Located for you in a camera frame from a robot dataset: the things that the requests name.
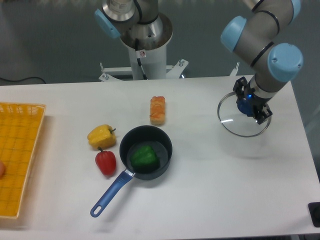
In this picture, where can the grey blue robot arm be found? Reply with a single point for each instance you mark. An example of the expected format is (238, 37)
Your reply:
(146, 32)

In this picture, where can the dark pot blue handle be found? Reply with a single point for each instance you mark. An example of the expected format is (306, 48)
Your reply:
(133, 140)

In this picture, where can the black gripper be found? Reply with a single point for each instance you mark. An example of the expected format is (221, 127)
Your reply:
(253, 101)

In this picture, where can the yellow wicker basket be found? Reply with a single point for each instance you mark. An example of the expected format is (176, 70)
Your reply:
(20, 126)

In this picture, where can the red bell pepper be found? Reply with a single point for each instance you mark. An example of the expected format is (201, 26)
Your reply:
(106, 162)

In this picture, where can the black device at table edge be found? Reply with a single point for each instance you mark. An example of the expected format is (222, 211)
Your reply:
(314, 210)

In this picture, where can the orange bread loaf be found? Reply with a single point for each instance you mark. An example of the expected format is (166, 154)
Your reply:
(157, 113)

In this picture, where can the green bell pepper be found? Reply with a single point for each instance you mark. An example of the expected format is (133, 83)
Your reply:
(145, 160)

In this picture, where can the yellow bell pepper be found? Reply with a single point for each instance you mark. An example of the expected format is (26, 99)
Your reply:
(102, 136)

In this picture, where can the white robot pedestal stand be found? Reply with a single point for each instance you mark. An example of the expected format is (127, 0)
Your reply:
(146, 65)

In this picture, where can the glass pot lid blue knob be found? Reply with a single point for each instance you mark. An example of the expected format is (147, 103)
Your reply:
(236, 122)

